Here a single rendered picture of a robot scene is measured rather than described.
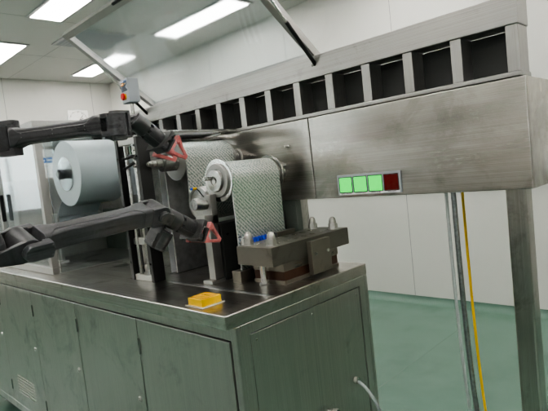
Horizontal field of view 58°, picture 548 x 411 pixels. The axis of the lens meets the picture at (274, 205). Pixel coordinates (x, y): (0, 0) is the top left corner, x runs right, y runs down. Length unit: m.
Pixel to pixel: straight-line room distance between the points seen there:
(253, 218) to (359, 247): 2.99
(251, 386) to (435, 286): 3.07
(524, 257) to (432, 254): 2.63
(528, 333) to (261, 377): 0.83
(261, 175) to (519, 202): 0.84
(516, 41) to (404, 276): 3.19
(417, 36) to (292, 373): 1.08
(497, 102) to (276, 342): 0.91
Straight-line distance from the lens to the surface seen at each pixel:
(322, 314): 1.62
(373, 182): 1.66
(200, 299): 1.43
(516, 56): 1.49
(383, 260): 4.52
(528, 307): 1.72
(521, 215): 1.66
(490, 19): 1.53
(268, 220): 1.77
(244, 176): 1.69
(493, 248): 4.06
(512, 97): 1.48
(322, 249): 1.65
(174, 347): 1.61
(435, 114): 1.56
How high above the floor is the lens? 1.27
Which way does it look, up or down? 4 degrees down
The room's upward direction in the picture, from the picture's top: 6 degrees counter-clockwise
